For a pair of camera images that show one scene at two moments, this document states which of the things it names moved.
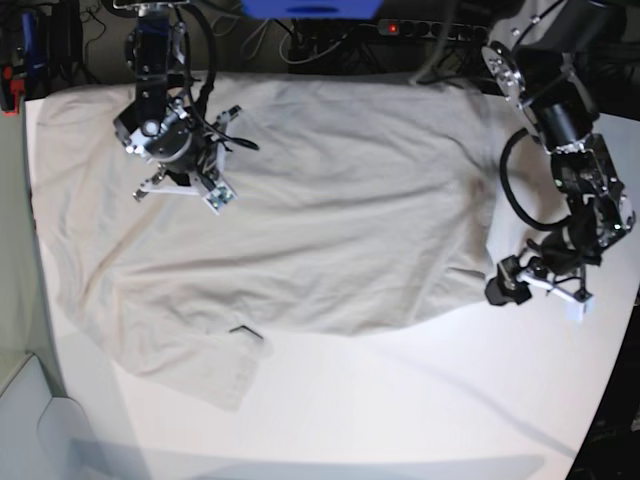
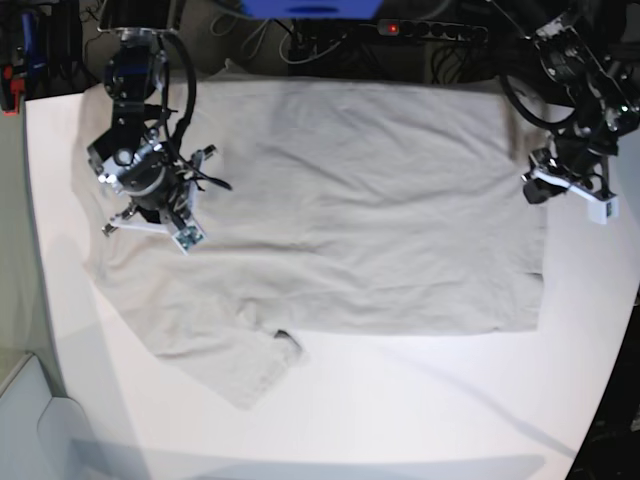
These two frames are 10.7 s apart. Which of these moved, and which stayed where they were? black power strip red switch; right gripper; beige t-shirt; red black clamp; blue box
Moved: right gripper; beige t-shirt
Stayed: black power strip red switch; blue box; red black clamp
